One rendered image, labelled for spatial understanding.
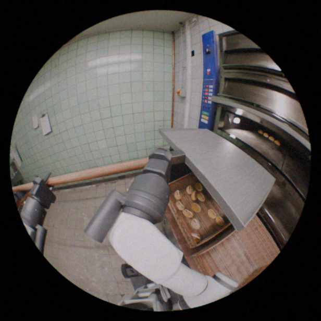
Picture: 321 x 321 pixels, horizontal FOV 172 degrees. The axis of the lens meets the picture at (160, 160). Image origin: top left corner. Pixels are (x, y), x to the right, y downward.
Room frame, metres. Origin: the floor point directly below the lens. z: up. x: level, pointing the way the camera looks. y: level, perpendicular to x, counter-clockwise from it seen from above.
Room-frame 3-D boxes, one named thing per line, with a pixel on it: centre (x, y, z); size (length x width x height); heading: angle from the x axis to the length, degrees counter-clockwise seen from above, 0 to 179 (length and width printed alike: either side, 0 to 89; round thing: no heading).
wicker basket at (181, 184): (0.36, -0.35, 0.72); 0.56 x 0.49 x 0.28; 20
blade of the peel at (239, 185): (0.33, -0.25, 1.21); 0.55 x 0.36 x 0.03; 19
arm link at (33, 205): (0.02, 0.40, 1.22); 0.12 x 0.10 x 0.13; 10
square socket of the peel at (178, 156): (0.26, -0.03, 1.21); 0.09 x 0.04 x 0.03; 109
